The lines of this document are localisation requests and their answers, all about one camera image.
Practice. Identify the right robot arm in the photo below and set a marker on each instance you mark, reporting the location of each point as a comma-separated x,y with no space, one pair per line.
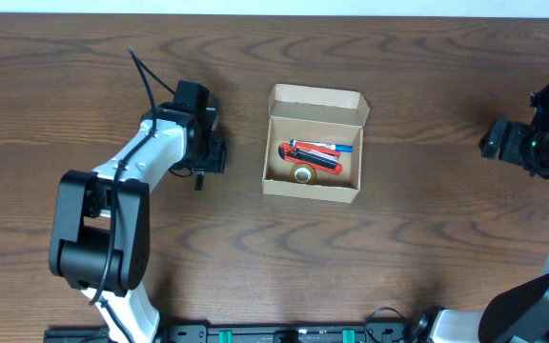
520,313

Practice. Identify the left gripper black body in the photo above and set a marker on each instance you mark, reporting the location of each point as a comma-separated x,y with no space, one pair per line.
211,158

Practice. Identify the clear tape roll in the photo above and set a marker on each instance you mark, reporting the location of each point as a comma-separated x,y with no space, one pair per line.
302,174

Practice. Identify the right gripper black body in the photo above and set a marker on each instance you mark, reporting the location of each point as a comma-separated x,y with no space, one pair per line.
535,151

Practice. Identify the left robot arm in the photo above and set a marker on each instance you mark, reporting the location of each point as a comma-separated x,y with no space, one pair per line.
101,233

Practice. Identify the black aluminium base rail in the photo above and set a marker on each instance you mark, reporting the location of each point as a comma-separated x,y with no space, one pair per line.
378,330

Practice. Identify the orange utility knife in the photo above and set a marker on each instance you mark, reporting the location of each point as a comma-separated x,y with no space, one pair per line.
287,152

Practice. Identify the cardboard box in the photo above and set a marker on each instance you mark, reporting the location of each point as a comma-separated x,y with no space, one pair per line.
316,115

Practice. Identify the black green whiteboard marker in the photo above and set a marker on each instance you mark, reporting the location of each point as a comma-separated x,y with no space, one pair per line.
199,180

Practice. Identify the blue whiteboard marker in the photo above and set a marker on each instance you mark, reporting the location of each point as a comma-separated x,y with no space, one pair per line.
329,146

